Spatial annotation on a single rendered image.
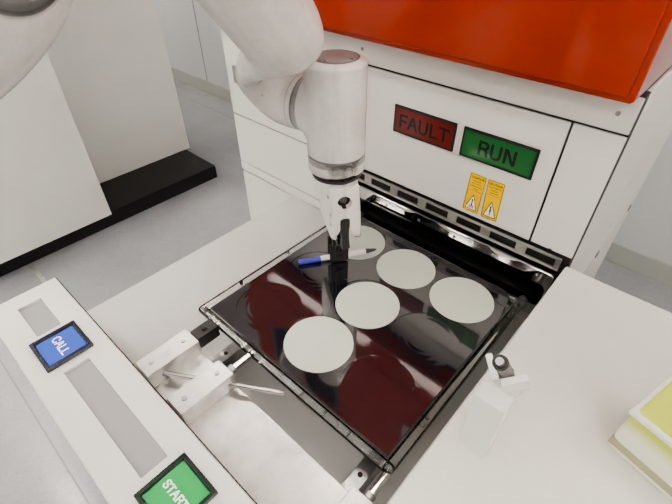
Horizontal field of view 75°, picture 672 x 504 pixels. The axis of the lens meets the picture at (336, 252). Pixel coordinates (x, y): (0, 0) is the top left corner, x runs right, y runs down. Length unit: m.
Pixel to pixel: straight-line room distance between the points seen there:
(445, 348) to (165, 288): 0.52
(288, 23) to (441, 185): 0.43
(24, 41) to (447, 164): 0.63
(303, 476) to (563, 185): 0.51
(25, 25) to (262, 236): 0.77
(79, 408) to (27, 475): 1.22
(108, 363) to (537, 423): 0.50
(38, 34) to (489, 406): 0.41
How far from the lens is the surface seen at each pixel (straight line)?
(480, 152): 0.72
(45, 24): 0.24
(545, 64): 0.60
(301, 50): 0.48
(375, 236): 0.82
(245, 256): 0.92
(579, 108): 0.65
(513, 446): 0.52
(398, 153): 0.81
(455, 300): 0.72
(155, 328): 0.83
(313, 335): 0.65
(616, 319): 0.69
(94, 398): 0.60
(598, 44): 0.58
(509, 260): 0.77
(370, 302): 0.70
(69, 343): 0.65
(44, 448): 1.83
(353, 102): 0.59
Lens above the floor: 1.41
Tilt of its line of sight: 40 degrees down
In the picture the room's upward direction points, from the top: straight up
